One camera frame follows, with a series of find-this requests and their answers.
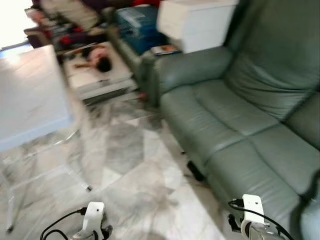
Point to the green leather sofa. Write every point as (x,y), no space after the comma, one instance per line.
(235,125)

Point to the white mattress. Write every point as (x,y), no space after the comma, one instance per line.
(90,80)

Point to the large grey plastic table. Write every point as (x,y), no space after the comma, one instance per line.
(30,95)

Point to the lying child with dark hair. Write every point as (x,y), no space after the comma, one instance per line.
(104,64)

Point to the colourful magazine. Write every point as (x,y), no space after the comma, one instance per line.
(167,49)

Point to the white drawer cabinet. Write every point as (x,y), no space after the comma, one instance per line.
(200,22)

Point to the blue plastic crate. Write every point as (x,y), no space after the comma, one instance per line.
(137,27)

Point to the striped blanket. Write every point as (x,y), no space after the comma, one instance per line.
(75,12)

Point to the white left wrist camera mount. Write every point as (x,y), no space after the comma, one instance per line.
(94,215)

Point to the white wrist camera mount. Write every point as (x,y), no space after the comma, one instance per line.
(94,215)
(253,210)

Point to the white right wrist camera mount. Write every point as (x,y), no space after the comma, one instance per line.
(253,210)

